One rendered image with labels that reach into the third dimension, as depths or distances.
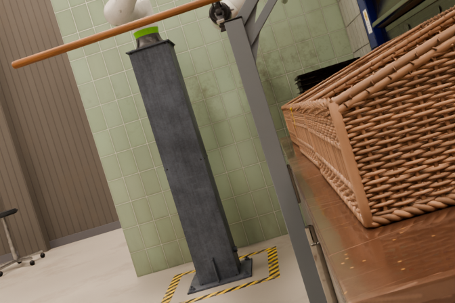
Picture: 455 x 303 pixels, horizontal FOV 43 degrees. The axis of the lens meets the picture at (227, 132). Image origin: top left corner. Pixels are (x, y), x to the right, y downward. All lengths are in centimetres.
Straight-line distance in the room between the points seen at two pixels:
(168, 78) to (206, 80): 62
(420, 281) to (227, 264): 240
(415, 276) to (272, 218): 293
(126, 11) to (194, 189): 90
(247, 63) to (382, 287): 83
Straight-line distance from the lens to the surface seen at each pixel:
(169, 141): 279
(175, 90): 278
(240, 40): 126
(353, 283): 52
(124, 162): 347
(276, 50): 337
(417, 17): 205
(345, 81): 120
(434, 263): 52
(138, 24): 219
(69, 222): 623
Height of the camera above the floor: 75
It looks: 1 degrees down
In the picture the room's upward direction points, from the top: 17 degrees counter-clockwise
